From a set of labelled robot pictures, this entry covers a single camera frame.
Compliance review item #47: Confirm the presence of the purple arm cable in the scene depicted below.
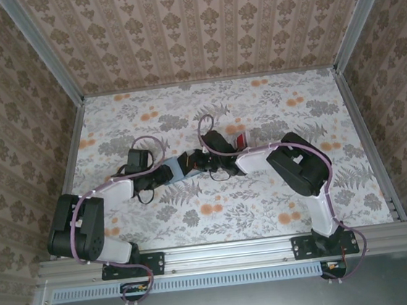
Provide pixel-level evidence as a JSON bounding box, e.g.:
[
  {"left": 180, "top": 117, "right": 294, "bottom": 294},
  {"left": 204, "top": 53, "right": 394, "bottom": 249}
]
[
  {"left": 195, "top": 99, "right": 370, "bottom": 298},
  {"left": 62, "top": 132, "right": 187, "bottom": 305}
]

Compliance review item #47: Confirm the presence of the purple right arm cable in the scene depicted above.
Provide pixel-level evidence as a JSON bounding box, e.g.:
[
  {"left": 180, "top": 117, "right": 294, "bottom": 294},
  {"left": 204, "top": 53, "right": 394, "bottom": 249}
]
[{"left": 195, "top": 99, "right": 370, "bottom": 298}]

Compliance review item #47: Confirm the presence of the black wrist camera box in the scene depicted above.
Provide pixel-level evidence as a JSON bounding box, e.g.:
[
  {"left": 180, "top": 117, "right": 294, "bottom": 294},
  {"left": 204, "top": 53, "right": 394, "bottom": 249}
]
[
  {"left": 125, "top": 146, "right": 155, "bottom": 173},
  {"left": 200, "top": 127, "right": 236, "bottom": 158}
]

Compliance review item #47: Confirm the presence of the aluminium side rail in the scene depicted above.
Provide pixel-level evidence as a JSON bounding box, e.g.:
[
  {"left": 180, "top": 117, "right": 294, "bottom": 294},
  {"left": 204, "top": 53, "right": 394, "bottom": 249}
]
[
  {"left": 332, "top": 62, "right": 407, "bottom": 228},
  {"left": 34, "top": 97, "right": 102, "bottom": 260}
]

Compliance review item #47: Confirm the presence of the black right camera cable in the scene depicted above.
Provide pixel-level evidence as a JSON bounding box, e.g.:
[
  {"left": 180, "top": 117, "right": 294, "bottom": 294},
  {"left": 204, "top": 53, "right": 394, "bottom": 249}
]
[{"left": 208, "top": 167, "right": 232, "bottom": 183}]

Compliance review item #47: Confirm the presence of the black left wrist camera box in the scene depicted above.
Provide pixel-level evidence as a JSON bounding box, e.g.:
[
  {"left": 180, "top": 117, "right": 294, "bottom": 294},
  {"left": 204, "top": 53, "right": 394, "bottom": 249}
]
[{"left": 125, "top": 146, "right": 155, "bottom": 173}]

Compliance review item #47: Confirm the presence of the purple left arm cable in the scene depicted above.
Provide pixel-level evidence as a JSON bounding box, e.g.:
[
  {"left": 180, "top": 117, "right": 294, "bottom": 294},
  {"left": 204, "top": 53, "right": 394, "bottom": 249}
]
[{"left": 62, "top": 132, "right": 187, "bottom": 305}]

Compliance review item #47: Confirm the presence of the black connector box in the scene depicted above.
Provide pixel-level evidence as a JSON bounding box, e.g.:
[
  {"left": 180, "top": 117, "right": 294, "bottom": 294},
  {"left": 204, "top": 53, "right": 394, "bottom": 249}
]
[
  {"left": 118, "top": 280, "right": 150, "bottom": 301},
  {"left": 319, "top": 258, "right": 349, "bottom": 280}
]

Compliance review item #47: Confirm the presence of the red and white credit card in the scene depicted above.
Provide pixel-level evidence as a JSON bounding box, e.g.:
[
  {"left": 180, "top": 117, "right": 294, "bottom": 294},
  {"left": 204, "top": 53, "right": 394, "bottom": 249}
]
[{"left": 226, "top": 122, "right": 253, "bottom": 151}]

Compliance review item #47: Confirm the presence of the black left camera cable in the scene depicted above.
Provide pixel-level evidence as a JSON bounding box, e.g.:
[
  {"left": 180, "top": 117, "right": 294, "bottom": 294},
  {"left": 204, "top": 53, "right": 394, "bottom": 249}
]
[{"left": 134, "top": 190, "right": 157, "bottom": 206}]

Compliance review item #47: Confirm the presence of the teal leather card holder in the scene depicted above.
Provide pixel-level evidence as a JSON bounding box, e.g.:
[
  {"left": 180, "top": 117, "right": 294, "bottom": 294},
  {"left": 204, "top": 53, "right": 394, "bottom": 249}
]
[{"left": 159, "top": 151, "right": 209, "bottom": 185}]

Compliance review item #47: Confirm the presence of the aluminium corner post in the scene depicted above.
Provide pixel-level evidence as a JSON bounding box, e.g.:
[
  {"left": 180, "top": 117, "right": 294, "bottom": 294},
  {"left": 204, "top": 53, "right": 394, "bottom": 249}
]
[
  {"left": 0, "top": 0, "right": 86, "bottom": 114},
  {"left": 325, "top": 0, "right": 406, "bottom": 74}
]

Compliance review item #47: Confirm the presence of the grey slotted cable duct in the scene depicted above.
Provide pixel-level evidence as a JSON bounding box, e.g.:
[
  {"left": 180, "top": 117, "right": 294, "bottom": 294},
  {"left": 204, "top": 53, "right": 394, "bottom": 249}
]
[{"left": 52, "top": 257, "right": 348, "bottom": 304}]

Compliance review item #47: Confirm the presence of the black camera cable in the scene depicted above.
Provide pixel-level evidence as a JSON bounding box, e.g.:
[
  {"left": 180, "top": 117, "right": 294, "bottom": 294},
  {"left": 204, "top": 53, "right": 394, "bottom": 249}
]
[
  {"left": 208, "top": 167, "right": 232, "bottom": 183},
  {"left": 134, "top": 190, "right": 157, "bottom": 206}
]

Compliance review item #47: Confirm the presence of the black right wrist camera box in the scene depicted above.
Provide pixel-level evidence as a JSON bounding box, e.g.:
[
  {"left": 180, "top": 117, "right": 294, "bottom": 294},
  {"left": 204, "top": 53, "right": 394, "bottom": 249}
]
[{"left": 200, "top": 127, "right": 236, "bottom": 158}]

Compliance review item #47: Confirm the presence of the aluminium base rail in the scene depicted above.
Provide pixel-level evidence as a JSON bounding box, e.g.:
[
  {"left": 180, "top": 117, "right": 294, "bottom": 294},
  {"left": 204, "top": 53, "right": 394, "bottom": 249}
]
[{"left": 35, "top": 221, "right": 407, "bottom": 289}]

